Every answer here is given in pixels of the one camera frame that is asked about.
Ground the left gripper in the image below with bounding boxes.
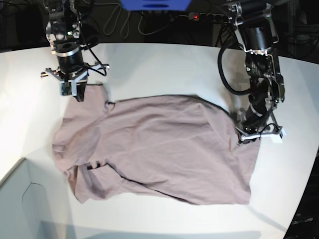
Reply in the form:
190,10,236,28
236,108,286,145

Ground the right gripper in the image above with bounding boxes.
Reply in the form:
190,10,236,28
40,62,110,102

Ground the mauve t-shirt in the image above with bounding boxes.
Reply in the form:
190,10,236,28
52,85,260,205

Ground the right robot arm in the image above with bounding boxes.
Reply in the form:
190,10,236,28
40,0,110,102

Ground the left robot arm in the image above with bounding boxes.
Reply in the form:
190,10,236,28
217,0,285,144

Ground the blue plastic object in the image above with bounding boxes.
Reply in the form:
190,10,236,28
120,0,191,11

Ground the black power strip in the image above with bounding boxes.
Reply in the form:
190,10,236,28
187,12,230,23

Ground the grey looped cable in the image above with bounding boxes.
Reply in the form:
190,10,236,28
103,4,175,38

